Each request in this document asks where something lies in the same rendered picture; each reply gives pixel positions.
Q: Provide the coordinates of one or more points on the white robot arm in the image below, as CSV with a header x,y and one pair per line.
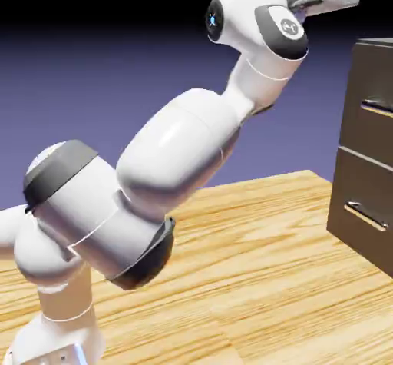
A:
x,y
172,156

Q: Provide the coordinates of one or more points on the dark drawer front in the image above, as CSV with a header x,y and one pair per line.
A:
x,y
373,94
356,186

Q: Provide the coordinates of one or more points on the dark wooden cabinet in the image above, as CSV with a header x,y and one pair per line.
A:
x,y
362,168

